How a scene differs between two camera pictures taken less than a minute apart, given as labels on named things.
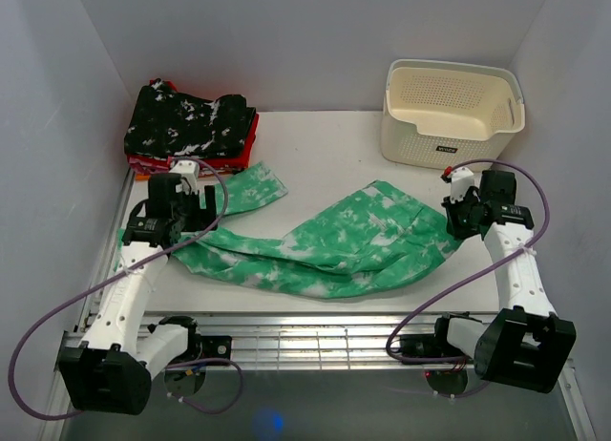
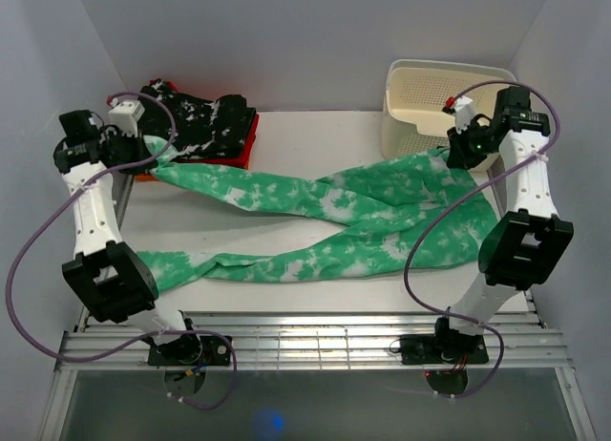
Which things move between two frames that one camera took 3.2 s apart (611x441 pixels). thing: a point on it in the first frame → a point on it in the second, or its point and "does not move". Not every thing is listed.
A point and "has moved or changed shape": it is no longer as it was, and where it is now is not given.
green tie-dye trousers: x=345 y=241 has moved or changed shape
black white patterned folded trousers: x=162 y=123 does not move
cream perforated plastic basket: x=438 y=115 does not move
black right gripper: x=453 y=228 → x=458 y=156
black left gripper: x=203 y=217 → x=138 y=142
